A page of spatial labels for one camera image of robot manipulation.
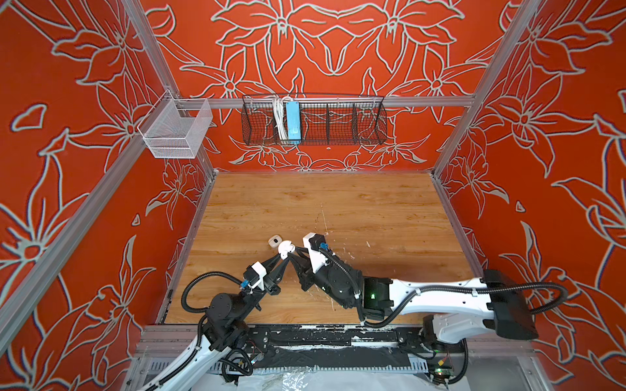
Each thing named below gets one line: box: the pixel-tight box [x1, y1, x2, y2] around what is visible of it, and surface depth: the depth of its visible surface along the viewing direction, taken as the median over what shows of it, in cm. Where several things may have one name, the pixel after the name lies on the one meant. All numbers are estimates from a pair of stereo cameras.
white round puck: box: [277, 240, 296, 260], surface depth 66 cm
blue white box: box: [285, 101, 301, 141], surface depth 92 cm
